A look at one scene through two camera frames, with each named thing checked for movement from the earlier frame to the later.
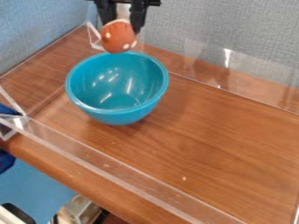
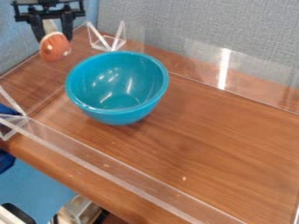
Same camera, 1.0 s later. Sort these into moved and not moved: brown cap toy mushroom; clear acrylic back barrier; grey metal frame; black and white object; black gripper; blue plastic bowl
Moved: black gripper; brown cap toy mushroom
Not moved: blue plastic bowl; clear acrylic back barrier; grey metal frame; black and white object
